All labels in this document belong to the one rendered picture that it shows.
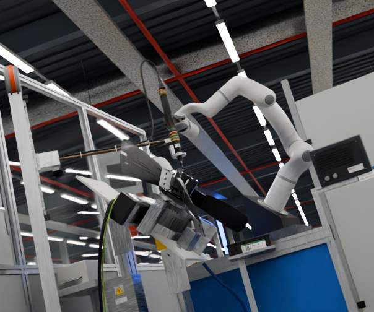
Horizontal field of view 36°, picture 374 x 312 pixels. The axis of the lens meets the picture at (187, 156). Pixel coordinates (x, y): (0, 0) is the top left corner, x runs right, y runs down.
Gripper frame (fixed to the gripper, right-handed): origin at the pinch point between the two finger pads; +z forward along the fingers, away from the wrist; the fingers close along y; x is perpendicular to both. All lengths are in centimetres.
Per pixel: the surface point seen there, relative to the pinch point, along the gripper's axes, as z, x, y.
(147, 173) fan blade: 26.8, -31.2, 6.9
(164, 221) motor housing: 18, -53, 8
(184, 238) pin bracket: 15, -62, 2
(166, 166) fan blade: 0.4, -23.3, 7.4
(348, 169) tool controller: -32, -48, -73
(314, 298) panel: -36, -102, -37
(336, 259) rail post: -35, -87, -53
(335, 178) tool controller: -33, -50, -65
